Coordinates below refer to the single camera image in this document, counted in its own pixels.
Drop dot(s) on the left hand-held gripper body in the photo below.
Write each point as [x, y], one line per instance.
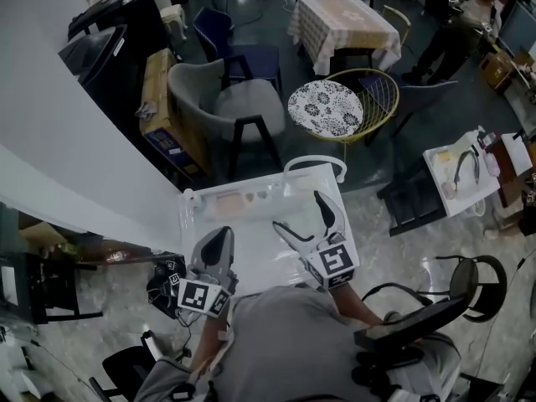
[197, 297]

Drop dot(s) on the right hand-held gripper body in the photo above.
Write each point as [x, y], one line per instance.
[333, 264]

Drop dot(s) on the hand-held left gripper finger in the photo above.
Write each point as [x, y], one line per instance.
[229, 254]
[199, 251]

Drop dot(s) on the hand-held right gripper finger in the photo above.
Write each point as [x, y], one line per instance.
[299, 245]
[335, 222]

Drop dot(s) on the person's left forearm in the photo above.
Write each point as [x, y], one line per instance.
[205, 341]

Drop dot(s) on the person's right forearm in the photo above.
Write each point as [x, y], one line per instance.
[352, 304]

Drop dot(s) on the white sink with metal stand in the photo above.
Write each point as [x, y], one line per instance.
[259, 241]

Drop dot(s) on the small white pump bottle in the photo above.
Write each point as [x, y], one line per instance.
[189, 194]

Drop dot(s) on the small beige heart-shaped item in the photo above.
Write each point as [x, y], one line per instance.
[250, 197]

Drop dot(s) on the small grey heart-shaped item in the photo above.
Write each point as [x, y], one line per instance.
[262, 194]

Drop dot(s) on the white curved faucet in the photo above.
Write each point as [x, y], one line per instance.
[314, 158]

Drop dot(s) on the clear bottle with red label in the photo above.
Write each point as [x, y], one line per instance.
[116, 256]

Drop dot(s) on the black shoulder-mounted device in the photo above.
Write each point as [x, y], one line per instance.
[410, 323]

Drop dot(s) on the black office chair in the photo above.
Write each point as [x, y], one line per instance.
[125, 367]

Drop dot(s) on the white sink with black stand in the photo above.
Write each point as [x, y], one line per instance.
[435, 174]

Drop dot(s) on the round floral seat cushion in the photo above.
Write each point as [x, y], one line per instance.
[324, 107]

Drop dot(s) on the small yellow block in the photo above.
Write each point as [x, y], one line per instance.
[444, 156]

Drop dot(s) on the black round-seat rattan chair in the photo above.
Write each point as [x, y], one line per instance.
[462, 274]

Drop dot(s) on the curved metal faucet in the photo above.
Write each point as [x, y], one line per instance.
[460, 159]

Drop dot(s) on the grey armchair with black legs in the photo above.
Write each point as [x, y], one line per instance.
[251, 107]

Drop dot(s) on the black metal stand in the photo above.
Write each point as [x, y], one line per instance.
[54, 283]

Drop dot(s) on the white waste bin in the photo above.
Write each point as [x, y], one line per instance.
[480, 207]

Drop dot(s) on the crumpled grey paper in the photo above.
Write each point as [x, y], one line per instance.
[145, 110]

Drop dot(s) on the dark grey chair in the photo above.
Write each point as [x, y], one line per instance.
[427, 94]

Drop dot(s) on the tall white pump bottle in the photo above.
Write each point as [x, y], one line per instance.
[469, 138]

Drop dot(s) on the pink translucent tray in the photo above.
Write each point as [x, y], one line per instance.
[491, 163]

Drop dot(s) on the large flat cardboard box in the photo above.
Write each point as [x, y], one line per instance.
[157, 82]

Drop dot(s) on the wooden cabinet with white top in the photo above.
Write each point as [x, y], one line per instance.
[517, 153]

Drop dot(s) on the table with checked tablecloth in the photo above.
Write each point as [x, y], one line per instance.
[347, 19]

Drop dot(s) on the pale wooden chair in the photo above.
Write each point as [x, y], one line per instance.
[398, 15]

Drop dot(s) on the black washing machine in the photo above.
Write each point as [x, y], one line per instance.
[125, 11]
[100, 57]

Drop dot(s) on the yellow cardboard box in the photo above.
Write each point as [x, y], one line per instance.
[498, 71]

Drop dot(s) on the blue upholstered chair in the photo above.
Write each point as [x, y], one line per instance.
[209, 27]

